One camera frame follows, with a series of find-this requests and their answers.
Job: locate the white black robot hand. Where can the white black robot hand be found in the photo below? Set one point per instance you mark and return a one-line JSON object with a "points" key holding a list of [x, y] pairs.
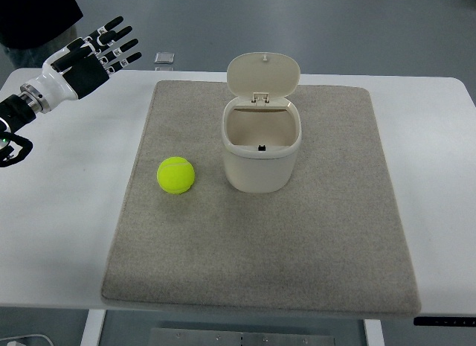
{"points": [[75, 71]]}

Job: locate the yellow-green tennis ball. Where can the yellow-green tennis ball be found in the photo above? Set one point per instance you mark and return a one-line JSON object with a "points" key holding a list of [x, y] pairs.
{"points": [[175, 175]]}

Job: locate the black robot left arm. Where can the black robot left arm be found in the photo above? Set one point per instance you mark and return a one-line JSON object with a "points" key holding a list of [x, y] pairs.
{"points": [[15, 114]]}

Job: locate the small clear floor plate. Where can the small clear floor plate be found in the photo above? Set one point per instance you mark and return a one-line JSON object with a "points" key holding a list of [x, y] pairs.
{"points": [[164, 58]]}

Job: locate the dark clothed person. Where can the dark clothed person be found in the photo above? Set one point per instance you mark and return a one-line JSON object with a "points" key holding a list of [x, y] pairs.
{"points": [[33, 30]]}

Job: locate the beige bin with open lid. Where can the beige bin with open lid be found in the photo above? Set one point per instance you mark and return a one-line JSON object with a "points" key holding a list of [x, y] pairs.
{"points": [[261, 127]]}

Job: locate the white table leg left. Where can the white table leg left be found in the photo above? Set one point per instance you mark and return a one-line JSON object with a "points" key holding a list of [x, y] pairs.
{"points": [[93, 329]]}

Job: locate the white table leg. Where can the white table leg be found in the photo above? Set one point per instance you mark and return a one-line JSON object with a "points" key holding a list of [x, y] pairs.
{"points": [[93, 329], [373, 332]]}

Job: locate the grey felt mat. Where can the grey felt mat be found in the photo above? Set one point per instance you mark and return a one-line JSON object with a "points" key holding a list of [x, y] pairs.
{"points": [[330, 241]]}

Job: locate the white table leg right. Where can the white table leg right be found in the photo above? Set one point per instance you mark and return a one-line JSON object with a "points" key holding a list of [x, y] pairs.
{"points": [[373, 332]]}

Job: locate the black table control panel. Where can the black table control panel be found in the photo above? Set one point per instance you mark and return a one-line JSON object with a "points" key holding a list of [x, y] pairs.
{"points": [[444, 321]]}

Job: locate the grey metal base plate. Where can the grey metal base plate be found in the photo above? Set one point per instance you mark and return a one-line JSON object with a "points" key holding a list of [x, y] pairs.
{"points": [[170, 336]]}

